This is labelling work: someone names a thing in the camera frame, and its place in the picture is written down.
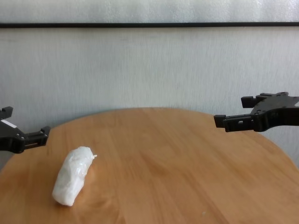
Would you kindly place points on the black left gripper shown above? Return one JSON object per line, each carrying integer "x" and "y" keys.
{"x": 9, "y": 140}

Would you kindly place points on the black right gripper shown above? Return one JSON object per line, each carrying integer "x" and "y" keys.
{"x": 278, "y": 112}

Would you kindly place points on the white plastic-wrapped sandbag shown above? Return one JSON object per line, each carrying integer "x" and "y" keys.
{"x": 72, "y": 177}

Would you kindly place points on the black wall strip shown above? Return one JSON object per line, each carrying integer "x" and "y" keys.
{"x": 149, "y": 25}

